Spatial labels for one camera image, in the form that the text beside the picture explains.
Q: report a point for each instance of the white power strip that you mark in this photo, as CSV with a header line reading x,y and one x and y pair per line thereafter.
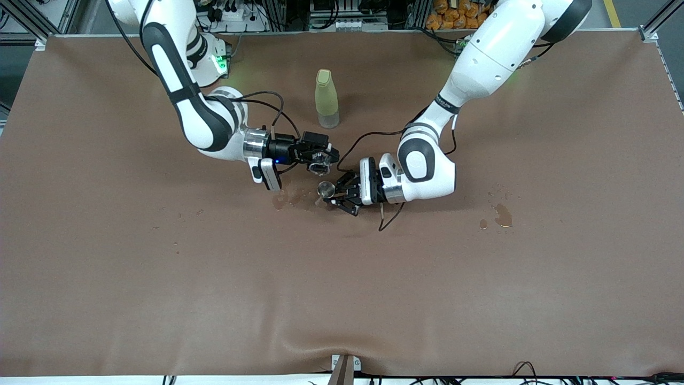
x,y
235,15

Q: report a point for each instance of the orange snack bag pile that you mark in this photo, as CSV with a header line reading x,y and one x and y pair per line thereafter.
x,y
451,16

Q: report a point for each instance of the grey bracket with post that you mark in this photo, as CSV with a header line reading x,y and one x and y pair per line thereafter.
x,y
342,374

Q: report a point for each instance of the clear glass cup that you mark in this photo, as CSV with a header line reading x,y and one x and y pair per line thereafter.
x,y
321,159

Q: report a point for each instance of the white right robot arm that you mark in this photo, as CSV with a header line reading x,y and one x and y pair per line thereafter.
x,y
206,120

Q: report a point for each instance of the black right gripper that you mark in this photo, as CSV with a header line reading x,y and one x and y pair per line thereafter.
x,y
281,149

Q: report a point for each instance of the steel double jigger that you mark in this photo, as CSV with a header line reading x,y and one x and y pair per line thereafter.
x,y
326,189

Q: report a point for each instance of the aluminium frame profile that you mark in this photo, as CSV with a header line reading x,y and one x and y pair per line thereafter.
x,y
41,43
662,13

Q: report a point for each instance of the white connector block row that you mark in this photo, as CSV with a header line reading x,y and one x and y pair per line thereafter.
x,y
350,24

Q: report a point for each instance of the brown table mat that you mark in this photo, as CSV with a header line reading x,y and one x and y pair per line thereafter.
x,y
342,294

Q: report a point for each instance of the yellow-green frosted bottle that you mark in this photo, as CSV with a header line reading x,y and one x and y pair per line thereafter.
x,y
326,99

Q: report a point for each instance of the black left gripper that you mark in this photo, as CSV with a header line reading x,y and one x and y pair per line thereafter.
x,y
352,192

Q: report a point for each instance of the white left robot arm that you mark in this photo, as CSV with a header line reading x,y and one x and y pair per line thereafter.
x,y
497,48

